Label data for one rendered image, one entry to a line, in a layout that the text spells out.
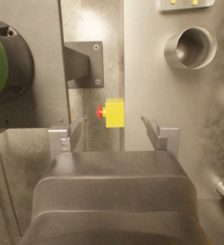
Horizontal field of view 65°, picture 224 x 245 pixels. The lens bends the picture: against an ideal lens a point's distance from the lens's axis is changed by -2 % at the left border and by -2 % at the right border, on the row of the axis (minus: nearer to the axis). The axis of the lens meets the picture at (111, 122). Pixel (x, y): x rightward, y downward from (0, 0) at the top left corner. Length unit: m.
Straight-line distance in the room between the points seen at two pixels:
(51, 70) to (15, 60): 0.06
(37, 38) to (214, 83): 0.42
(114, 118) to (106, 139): 0.87
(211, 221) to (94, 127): 0.98
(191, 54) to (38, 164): 1.37
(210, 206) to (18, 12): 0.67
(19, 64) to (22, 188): 1.51
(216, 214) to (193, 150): 0.19
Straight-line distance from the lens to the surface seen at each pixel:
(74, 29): 1.31
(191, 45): 0.50
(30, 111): 0.39
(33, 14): 0.38
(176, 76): 0.49
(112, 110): 0.50
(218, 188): 0.65
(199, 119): 0.53
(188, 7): 0.49
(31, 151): 1.55
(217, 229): 0.59
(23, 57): 0.35
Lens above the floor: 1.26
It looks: 73 degrees down
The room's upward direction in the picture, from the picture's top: 178 degrees counter-clockwise
